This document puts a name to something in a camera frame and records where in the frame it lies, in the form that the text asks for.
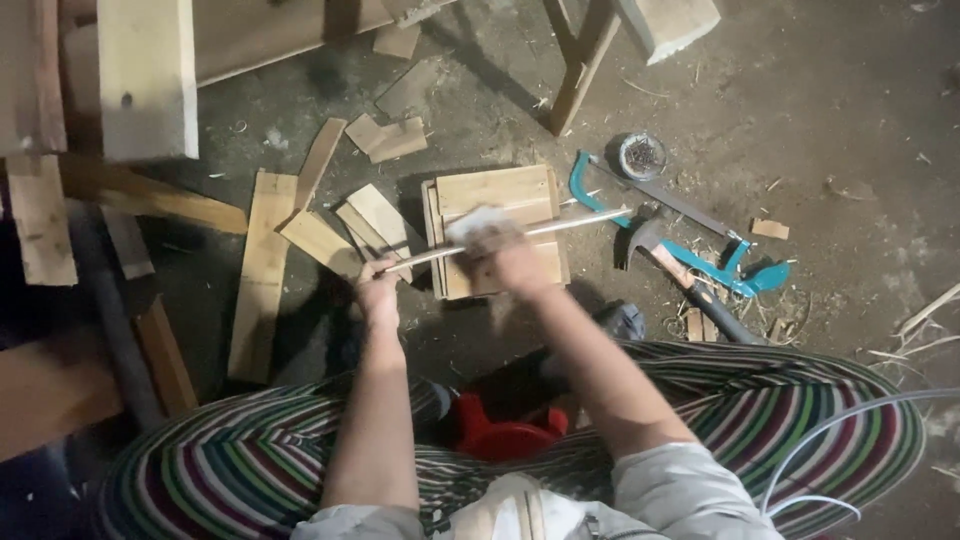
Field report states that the round tin of nails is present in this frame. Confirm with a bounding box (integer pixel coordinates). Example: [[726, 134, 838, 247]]
[[618, 132, 669, 182]]

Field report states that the striped garment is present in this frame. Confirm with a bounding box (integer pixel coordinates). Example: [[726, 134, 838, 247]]
[[97, 341, 928, 540]]

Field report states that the person's right hand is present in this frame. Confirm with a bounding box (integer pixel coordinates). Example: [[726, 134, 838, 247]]
[[453, 219, 558, 303]]

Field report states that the claw hammer with wooden handle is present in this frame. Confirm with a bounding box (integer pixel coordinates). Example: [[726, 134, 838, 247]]
[[624, 217, 763, 346]]

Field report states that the grey narrow wooden plank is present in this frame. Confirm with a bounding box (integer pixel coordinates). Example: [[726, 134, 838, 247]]
[[101, 206, 156, 281]]

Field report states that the grey shoe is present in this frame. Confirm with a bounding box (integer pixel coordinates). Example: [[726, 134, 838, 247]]
[[596, 302, 647, 343]]

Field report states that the narrow wooden slat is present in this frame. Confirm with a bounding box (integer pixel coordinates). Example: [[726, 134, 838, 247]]
[[294, 117, 349, 212]]

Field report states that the thin wooden stick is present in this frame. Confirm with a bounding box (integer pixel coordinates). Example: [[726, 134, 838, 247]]
[[382, 207, 635, 275]]

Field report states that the long pale wooden plank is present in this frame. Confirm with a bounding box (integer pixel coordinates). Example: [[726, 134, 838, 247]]
[[227, 171, 299, 386]]

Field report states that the large plywood sheet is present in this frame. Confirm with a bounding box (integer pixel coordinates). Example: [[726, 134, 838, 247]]
[[191, 0, 459, 89]]

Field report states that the wooden stand leg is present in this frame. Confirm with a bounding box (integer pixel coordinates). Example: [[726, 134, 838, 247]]
[[541, 0, 622, 138]]

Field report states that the person's left hand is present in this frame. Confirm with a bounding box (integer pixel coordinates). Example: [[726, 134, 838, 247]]
[[354, 257, 402, 331]]

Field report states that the short wooden board piece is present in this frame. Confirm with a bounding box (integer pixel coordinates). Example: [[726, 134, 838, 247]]
[[335, 201, 415, 285], [279, 208, 366, 281], [345, 183, 412, 260]]

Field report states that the small rectangular wood offcut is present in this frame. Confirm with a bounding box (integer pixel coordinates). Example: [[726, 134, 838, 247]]
[[750, 217, 792, 242]]

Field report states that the rough wooden board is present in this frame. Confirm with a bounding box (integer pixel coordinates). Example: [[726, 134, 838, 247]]
[[6, 153, 78, 288]]

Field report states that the wide brown wooden board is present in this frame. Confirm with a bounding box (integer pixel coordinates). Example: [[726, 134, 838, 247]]
[[0, 326, 126, 463]]

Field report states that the brown wooden plank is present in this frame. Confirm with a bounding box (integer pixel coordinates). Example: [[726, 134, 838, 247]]
[[135, 296, 200, 418]]

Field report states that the dark pipe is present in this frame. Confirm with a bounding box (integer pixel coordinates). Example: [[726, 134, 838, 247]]
[[67, 198, 167, 433]]

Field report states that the white cable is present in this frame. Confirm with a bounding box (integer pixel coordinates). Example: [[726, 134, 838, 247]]
[[759, 386, 960, 523]]

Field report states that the wide pale wooden board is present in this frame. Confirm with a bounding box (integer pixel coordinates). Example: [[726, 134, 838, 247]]
[[97, 0, 200, 163]]

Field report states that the slatted wooden panel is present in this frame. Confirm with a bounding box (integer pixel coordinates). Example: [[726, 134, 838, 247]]
[[420, 164, 572, 301]]

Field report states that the long wooden beam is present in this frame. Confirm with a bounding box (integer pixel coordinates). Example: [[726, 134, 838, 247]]
[[60, 153, 249, 236]]

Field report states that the teal hacksaw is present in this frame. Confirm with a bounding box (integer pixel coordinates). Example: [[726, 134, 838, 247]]
[[567, 149, 793, 299]]

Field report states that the reddish wooden board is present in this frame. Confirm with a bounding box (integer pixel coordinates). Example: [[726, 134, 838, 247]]
[[0, 0, 69, 157]]

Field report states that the white sanding pad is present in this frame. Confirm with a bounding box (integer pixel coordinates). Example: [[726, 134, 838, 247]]
[[447, 206, 519, 240]]

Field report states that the grey shirt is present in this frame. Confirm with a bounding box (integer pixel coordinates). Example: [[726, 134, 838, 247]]
[[288, 442, 786, 540]]

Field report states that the red plastic stool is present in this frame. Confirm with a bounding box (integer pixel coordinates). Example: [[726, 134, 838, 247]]
[[450, 391, 570, 463]]

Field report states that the dark thin wood sheet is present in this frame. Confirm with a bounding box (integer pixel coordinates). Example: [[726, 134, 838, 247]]
[[373, 58, 444, 120]]

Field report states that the thick pale wooden block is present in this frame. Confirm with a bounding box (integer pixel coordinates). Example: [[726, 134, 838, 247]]
[[615, 0, 723, 66]]

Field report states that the heap of straw sticks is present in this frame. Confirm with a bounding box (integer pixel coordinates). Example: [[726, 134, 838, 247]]
[[868, 281, 960, 370]]

